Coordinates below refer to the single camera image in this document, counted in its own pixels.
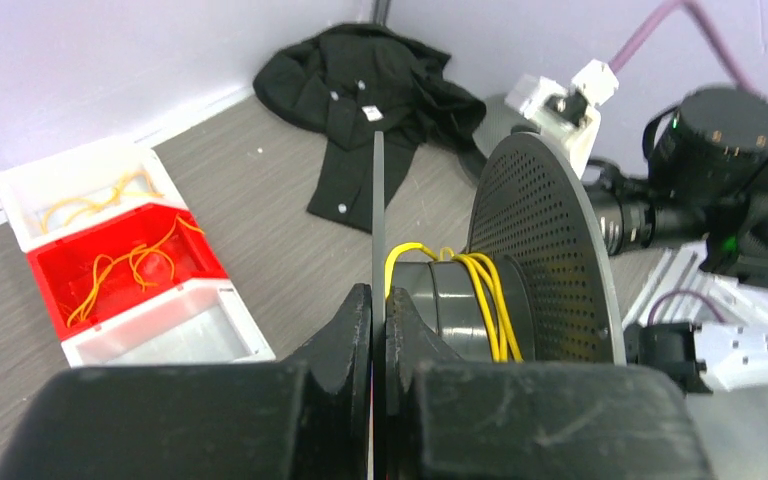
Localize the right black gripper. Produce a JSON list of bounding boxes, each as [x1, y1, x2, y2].
[[585, 86, 768, 265]]

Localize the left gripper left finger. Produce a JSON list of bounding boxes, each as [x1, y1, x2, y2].
[[287, 284, 372, 479]]

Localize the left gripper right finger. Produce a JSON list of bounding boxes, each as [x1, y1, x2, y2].
[[383, 288, 461, 479]]

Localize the yellow cable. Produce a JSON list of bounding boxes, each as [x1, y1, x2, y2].
[[383, 241, 524, 364], [65, 215, 206, 327], [39, 168, 165, 233]]

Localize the black cable spool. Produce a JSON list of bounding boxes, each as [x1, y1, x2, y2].
[[372, 133, 626, 365], [457, 94, 541, 186]]

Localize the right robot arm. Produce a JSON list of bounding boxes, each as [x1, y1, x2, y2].
[[586, 86, 768, 394]]

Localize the white plastic bin near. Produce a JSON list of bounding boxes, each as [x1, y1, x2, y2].
[[61, 279, 276, 368]]

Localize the white plastic bin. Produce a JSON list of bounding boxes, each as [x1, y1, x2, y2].
[[0, 137, 187, 253], [61, 279, 276, 368]]

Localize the red plastic bin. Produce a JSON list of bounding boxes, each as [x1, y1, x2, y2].
[[26, 203, 229, 341]]

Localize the black cloth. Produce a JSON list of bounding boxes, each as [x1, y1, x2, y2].
[[253, 23, 486, 232]]

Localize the white plastic bin far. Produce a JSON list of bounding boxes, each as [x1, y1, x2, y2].
[[0, 137, 187, 253]]

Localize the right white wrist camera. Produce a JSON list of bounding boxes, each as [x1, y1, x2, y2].
[[504, 59, 619, 177]]

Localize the yellow cable in red bin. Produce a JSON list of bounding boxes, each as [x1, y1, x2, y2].
[[65, 215, 206, 327]]

